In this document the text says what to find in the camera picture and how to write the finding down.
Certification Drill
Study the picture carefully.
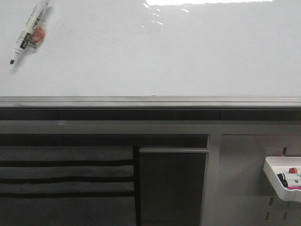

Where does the black-capped white marker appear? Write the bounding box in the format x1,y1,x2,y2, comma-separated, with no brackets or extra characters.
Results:
277,173,301,180

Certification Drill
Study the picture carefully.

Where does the pink marker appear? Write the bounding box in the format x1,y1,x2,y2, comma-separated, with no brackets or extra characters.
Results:
287,184,301,190

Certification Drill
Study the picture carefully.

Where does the white pegboard panel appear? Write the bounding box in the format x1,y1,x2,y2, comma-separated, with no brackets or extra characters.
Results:
214,135,301,226

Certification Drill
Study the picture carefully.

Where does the grey fabric pocket organizer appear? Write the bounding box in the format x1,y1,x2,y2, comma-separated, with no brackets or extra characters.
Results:
0,146,141,226

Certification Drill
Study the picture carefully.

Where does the red-capped white marker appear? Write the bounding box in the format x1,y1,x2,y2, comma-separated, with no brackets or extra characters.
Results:
288,167,301,174

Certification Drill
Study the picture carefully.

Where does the taped white black-tip marker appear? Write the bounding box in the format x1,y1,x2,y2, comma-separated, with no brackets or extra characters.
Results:
10,0,50,65

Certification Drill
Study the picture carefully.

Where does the white plastic marker tray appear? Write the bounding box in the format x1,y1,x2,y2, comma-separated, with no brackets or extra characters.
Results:
263,156,301,202

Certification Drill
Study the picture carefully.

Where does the white whiteboard with grey frame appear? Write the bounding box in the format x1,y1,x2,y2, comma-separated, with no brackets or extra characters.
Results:
0,0,301,108

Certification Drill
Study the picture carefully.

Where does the grey metal stand frame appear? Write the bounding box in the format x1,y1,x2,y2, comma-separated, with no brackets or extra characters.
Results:
0,120,301,226

